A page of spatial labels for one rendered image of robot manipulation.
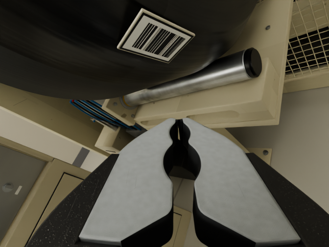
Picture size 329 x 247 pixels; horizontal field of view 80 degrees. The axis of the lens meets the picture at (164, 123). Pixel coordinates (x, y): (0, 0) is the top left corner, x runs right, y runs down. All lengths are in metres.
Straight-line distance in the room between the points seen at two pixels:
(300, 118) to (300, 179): 0.34
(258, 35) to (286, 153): 0.82
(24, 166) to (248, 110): 0.78
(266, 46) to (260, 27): 0.08
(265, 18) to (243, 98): 0.29
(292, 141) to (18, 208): 1.28
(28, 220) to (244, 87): 0.80
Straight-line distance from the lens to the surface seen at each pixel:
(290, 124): 1.33
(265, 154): 1.26
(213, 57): 0.29
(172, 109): 0.44
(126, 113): 0.55
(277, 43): 0.50
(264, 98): 0.34
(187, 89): 0.38
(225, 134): 0.97
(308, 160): 1.22
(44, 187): 0.88
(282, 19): 0.56
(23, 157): 0.90
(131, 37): 0.18
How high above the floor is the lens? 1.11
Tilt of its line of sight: 35 degrees down
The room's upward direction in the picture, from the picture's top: 54 degrees counter-clockwise
